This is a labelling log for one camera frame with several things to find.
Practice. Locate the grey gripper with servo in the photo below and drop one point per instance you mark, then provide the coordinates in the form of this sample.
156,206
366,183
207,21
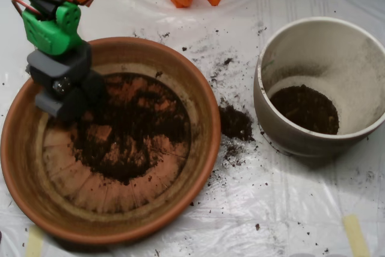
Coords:
61,71

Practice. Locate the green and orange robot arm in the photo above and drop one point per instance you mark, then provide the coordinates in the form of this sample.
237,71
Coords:
54,28

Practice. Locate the terracotta clay bowl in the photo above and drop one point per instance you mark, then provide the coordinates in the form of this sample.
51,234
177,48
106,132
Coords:
24,148

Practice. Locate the spilled dark soil heap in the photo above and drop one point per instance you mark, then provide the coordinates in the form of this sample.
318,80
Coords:
234,121

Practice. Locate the white ceramic pot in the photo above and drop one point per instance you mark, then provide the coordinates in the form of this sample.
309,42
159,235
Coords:
300,145

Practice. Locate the beige masking tape strip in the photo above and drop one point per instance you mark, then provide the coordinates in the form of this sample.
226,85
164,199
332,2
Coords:
356,236
33,243

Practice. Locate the white plastic sheet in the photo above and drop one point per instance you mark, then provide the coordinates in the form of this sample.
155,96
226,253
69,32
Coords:
270,193

